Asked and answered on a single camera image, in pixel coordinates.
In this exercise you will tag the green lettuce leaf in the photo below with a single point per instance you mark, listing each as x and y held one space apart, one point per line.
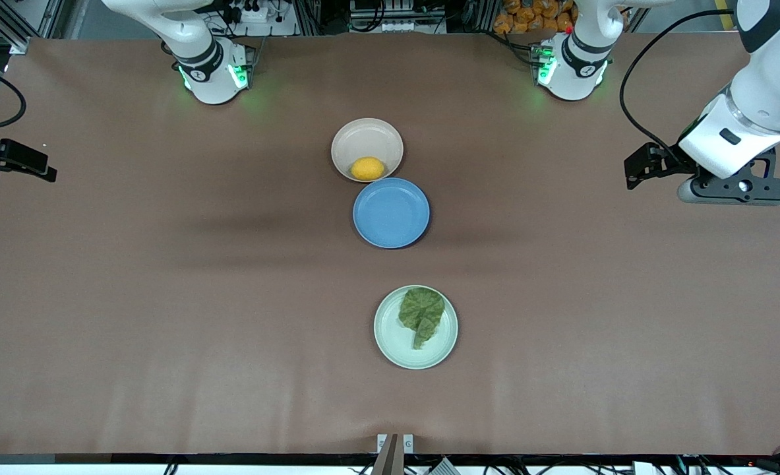
421 310

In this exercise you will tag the yellow lemon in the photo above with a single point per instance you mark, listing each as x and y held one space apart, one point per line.
368 169

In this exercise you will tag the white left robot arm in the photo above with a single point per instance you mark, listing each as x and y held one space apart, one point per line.
772 79

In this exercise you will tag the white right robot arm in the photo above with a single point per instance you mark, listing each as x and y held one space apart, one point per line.
198 59

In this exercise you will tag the bag of oranges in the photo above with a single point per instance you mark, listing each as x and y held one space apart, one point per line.
535 16

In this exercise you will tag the brown table cover sheet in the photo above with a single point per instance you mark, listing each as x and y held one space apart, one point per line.
165 297

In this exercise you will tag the blue round plate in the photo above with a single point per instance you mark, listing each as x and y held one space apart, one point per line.
391 212

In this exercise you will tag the white power strip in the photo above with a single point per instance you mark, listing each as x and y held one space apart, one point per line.
254 12

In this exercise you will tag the beige round plate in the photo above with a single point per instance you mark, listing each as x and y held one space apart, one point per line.
366 140

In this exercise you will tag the pale green round plate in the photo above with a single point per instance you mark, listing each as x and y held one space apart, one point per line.
396 346

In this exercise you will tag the grey ribbed box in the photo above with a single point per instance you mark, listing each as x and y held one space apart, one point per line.
442 468

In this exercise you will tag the aluminium frame profile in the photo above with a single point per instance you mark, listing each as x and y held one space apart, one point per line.
7 26

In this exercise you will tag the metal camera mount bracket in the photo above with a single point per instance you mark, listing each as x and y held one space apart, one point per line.
395 455

